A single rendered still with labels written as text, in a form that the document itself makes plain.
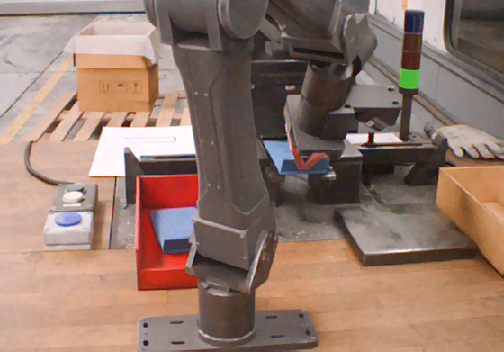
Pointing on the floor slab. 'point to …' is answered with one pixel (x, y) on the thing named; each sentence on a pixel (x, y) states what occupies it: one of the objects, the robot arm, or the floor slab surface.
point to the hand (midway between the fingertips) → (303, 164)
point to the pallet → (58, 127)
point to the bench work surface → (316, 282)
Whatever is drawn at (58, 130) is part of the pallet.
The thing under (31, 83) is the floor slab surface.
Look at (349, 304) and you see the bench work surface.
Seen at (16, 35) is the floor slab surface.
